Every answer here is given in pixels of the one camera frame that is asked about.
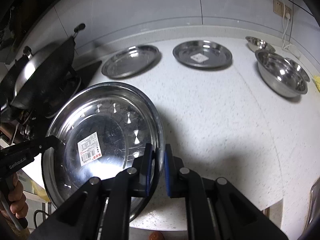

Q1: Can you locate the steel sink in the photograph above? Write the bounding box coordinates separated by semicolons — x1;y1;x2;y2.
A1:
305;180;319;230

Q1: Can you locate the medium steel bowl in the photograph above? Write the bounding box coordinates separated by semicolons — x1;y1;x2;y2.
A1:
285;57;310;82

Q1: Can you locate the steel plate with sticker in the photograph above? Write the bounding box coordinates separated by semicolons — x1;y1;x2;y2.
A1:
172;40;233;69

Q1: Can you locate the black cable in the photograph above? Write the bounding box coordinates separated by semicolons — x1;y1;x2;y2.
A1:
280;0;315;17

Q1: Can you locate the white power cable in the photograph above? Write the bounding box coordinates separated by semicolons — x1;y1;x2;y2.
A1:
276;0;301;58

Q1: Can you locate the steel plate plain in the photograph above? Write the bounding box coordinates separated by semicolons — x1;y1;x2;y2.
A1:
101;44;160;79

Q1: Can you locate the small steel bowl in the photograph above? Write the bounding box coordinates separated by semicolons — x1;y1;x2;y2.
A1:
245;36;276;53

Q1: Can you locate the large steel bowl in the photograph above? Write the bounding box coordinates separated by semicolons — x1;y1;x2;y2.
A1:
255;49;308;98

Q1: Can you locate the black wok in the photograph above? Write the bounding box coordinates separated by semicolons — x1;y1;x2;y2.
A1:
1;35;75;113

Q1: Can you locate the steel plate with label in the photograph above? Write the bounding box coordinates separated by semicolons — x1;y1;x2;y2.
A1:
41;82;165;207

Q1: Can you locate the person's left hand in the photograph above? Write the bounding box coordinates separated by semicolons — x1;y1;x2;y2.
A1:
8;173;28;219

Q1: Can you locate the napa cabbage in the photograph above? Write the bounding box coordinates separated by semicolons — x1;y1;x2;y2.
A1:
312;75;320;92

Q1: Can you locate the beige wall socket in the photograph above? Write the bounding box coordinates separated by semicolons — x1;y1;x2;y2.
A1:
273;0;292;18

